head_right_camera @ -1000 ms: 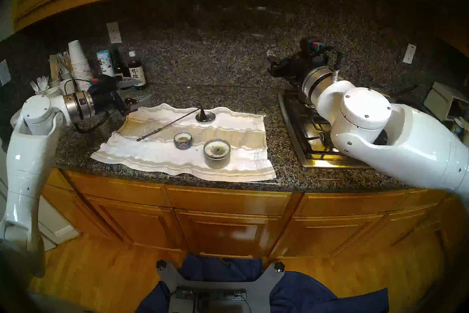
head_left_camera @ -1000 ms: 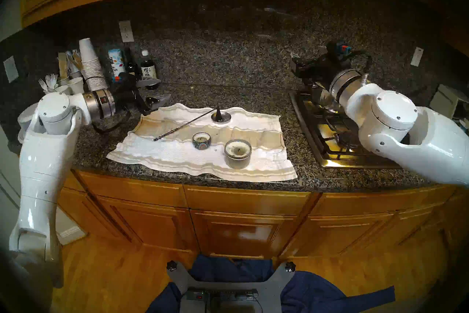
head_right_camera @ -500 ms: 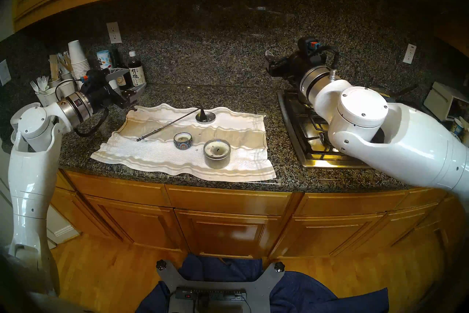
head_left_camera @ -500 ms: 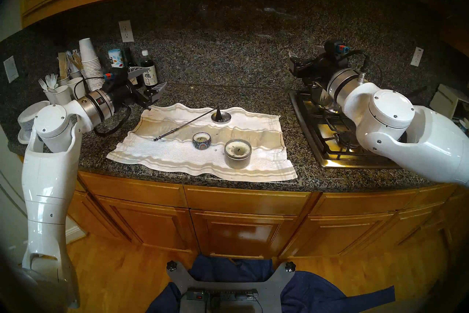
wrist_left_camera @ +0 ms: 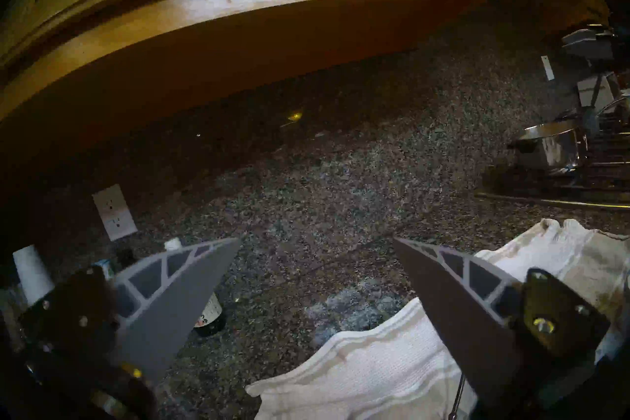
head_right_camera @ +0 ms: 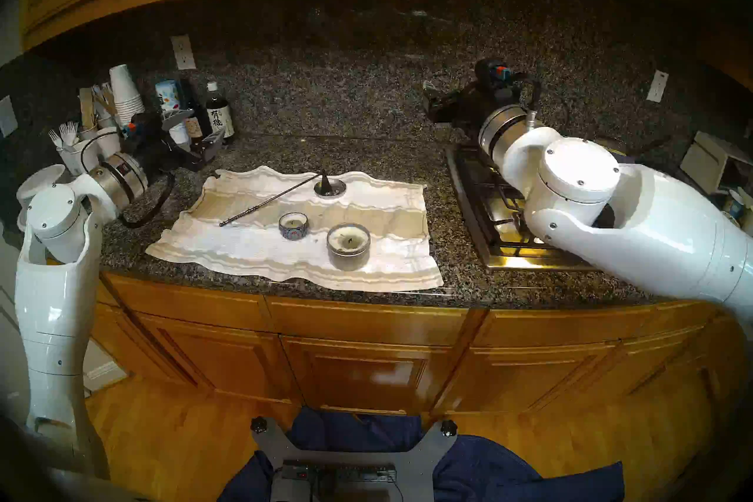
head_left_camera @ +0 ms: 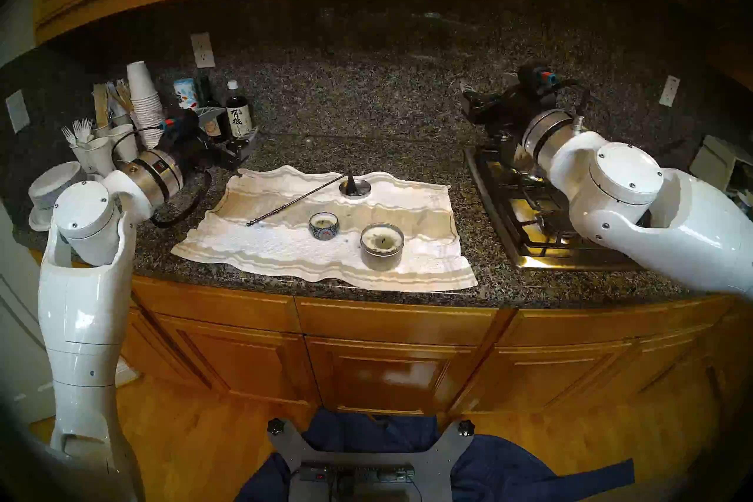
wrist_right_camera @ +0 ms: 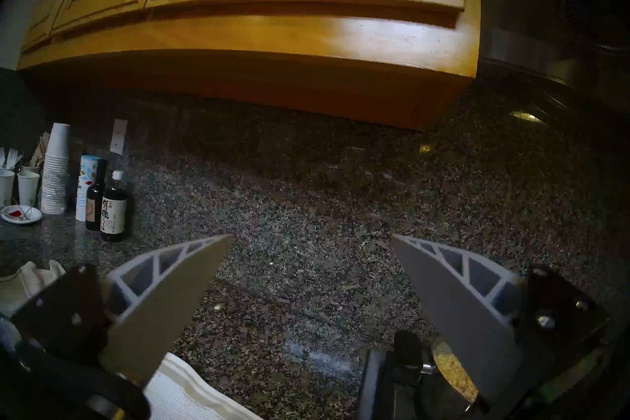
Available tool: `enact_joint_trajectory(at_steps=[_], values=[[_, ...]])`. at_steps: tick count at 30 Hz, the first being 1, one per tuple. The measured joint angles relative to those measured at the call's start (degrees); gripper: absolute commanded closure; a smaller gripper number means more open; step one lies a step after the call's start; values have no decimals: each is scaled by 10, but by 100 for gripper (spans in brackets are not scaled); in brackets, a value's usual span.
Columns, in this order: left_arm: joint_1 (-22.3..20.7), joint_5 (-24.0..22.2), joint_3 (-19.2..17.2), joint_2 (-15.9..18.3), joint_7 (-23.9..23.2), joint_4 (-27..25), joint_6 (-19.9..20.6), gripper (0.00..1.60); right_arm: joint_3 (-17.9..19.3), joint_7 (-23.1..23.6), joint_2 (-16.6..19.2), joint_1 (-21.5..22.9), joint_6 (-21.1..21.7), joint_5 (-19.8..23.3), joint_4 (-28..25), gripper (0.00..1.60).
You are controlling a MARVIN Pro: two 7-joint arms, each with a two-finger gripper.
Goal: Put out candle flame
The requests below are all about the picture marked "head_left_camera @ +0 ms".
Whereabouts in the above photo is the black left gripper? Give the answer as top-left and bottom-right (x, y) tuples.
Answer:
(159, 106), (260, 173)

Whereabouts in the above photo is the small dark glass bottle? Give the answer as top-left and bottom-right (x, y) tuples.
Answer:
(196, 76), (228, 140)

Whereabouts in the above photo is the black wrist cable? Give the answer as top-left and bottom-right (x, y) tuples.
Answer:
(552, 78), (592, 117)
(110, 125), (213, 230)

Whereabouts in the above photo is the white box appliance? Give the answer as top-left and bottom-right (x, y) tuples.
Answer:
(689, 134), (753, 196)

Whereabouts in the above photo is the black metal candle snuffer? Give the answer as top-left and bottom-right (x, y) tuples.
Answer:
(245, 172), (362, 228)

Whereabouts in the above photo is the silver tin candle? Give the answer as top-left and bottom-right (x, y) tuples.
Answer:
(359, 222), (406, 273)

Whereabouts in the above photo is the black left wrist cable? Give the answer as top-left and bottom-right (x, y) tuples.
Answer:
(110, 125), (213, 230)

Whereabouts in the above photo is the dark blue cloth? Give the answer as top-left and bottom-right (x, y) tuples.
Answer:
(235, 406), (637, 502)

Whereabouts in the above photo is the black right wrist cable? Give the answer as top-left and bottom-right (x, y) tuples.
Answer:
(552, 78), (592, 117)

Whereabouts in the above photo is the patterned bowl candle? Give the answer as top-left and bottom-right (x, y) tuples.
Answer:
(308, 211), (341, 242)

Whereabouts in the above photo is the white paper cup stack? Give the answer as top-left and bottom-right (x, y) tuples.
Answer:
(126, 60), (168, 149)

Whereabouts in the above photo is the tan wooden stick bundle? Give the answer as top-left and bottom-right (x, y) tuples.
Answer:
(92, 83), (111, 127)
(105, 78), (134, 117)

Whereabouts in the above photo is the white salt canister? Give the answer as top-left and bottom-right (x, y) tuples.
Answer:
(173, 77), (200, 111)

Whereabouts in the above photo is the white beige striped towel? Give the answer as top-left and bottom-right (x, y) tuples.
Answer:
(170, 165), (479, 293)

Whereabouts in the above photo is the white wall outlet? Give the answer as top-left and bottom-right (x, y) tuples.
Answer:
(189, 31), (216, 69)
(658, 74), (682, 108)
(4, 89), (32, 134)

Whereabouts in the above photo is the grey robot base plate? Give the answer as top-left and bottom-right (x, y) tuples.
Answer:
(267, 418), (477, 502)

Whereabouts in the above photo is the stainless gas cooktop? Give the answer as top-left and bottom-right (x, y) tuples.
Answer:
(463, 144), (643, 273)

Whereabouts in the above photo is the white capped soy sauce bottle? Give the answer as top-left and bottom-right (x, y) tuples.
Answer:
(225, 80), (255, 139)

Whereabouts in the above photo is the wooden base cabinet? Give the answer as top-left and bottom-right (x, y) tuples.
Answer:
(118, 271), (753, 420)

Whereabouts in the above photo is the grey bowl stack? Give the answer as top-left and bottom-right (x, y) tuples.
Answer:
(28, 160), (86, 212)

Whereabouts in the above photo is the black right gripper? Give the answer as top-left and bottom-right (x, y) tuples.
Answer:
(459, 64), (581, 146)

